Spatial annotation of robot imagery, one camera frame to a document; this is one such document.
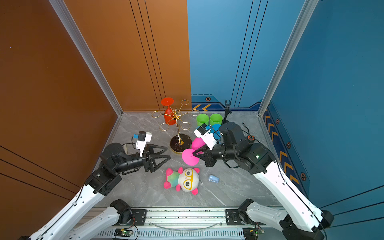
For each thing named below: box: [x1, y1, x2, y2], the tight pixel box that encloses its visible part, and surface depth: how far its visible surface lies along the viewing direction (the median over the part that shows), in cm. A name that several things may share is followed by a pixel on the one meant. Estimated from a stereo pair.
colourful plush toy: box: [163, 167, 200, 196], surface depth 81 cm
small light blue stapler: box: [208, 175, 220, 183], surface depth 86 cm
